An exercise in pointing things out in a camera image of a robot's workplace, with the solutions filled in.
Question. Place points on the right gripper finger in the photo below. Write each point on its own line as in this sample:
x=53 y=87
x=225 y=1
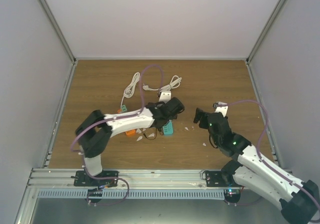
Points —
x=199 y=114
x=201 y=123

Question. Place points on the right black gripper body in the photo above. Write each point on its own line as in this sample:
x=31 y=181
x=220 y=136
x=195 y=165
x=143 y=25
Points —
x=205 y=116

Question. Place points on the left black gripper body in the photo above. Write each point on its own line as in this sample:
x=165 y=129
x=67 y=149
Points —
x=175 y=118

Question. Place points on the teal power strip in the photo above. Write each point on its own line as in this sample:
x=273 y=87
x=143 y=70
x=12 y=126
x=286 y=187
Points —
x=168 y=129

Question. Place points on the orange power strip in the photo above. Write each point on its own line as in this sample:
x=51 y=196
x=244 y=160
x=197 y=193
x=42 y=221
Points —
x=130 y=133

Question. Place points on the green charger plug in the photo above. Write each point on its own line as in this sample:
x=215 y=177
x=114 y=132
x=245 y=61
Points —
x=123 y=108

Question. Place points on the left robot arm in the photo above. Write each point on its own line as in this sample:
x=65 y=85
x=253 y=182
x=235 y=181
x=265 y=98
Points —
x=96 y=131

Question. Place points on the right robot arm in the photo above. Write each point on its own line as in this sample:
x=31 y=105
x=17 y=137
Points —
x=297 y=200

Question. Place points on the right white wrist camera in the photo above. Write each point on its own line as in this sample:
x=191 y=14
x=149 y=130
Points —
x=221 y=107

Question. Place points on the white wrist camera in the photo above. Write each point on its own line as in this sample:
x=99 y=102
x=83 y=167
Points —
x=221 y=107
x=165 y=96

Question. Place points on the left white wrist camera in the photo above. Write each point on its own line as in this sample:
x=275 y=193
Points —
x=165 y=96

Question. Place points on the grey slotted cable duct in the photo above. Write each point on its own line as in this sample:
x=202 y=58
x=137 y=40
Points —
x=133 y=194

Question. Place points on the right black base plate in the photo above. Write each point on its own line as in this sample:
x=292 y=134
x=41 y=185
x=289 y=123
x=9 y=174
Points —
x=231 y=190

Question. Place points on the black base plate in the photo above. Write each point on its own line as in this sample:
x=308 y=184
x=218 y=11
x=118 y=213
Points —
x=95 y=186
x=231 y=190

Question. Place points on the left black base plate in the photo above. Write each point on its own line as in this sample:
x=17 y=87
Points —
x=95 y=186

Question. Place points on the aluminium front rail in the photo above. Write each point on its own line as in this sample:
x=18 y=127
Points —
x=136 y=178

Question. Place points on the right aluminium frame post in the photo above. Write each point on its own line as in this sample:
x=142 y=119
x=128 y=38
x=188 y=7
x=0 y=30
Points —
x=267 y=27

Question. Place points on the aluminium frame post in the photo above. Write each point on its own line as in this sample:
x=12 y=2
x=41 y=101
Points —
x=267 y=27
x=52 y=20

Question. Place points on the left aluminium frame post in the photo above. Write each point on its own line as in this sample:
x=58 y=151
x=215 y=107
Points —
x=52 y=20

